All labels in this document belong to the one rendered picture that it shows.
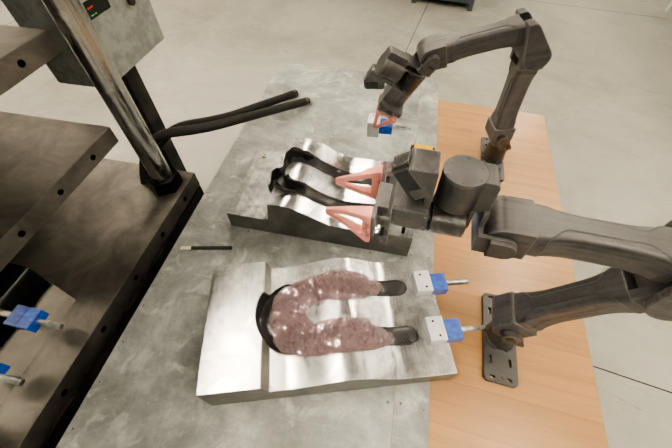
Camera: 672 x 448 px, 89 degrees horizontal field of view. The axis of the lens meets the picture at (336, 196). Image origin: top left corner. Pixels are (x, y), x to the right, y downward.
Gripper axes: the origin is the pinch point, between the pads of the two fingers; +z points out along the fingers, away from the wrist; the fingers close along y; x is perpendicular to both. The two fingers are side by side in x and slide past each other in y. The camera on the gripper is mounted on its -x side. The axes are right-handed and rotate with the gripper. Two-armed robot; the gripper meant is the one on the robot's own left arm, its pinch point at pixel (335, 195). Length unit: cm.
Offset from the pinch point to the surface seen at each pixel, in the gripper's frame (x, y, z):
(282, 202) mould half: 25.0, -14.9, 18.8
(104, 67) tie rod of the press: -3, -22, 59
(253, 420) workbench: 38.9, 29.1, 10.8
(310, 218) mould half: 28.6, -14.2, 11.5
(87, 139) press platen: 13, -14, 68
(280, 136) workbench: 38, -53, 36
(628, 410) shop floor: 123, -17, -113
